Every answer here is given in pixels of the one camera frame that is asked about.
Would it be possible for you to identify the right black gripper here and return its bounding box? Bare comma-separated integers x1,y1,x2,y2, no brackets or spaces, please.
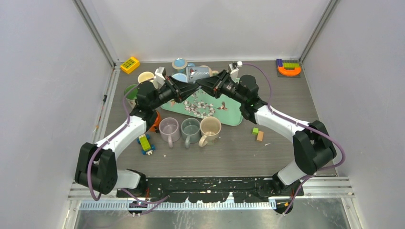
195,70,246,105

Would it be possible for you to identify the light blue mug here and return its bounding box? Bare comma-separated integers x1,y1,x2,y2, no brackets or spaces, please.
172,73,188,83

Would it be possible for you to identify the small blue-grey cup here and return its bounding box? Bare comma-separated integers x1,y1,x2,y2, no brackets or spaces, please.
185,66,211,83

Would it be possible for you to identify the cream plain mug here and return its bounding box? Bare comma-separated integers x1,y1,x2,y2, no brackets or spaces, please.
138,72,159,89

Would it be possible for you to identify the green cube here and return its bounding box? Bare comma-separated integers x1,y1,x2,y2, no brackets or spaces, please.
252,127,259,135

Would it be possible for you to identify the orange mug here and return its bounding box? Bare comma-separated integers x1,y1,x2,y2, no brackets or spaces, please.
149,111,162,133

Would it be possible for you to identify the toy brick car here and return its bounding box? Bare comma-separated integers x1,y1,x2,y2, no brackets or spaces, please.
137,134,156,156

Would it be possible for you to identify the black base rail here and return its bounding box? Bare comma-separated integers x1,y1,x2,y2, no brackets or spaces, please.
117,177,303,203

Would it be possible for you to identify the yellow toy block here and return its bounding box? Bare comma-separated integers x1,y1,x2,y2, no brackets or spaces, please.
120,57,140,74

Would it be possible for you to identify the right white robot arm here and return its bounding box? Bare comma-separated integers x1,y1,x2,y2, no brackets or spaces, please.
196,70,337,196

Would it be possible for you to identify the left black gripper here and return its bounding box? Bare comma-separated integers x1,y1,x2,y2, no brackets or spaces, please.
150,76,199,110

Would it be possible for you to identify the tall floral mug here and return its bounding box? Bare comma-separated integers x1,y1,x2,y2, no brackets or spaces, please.
199,117,222,147

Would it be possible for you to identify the blue mug behind tray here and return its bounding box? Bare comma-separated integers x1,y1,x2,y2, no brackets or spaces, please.
172,58,195,74

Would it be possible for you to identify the cream floral mug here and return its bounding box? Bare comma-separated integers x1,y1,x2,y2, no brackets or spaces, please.
124,84,138,108

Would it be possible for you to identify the grey mug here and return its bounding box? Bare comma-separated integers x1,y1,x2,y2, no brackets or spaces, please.
181,118,202,149

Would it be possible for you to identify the green floral tray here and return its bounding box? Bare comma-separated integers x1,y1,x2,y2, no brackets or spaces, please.
161,89,243,126

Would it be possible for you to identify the beige teapot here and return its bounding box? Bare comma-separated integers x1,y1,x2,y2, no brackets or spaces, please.
201,65,219,77

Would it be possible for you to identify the orange and green toy stack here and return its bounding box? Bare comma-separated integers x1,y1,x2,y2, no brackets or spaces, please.
276,59,301,78

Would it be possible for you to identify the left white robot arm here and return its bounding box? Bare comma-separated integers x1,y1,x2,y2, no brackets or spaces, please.
75,76,200,201

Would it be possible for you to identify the wooden block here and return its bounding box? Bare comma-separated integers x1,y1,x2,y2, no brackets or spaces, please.
256,131,264,142

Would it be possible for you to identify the lilac mug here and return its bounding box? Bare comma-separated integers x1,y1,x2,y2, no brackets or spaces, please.
159,117,181,148

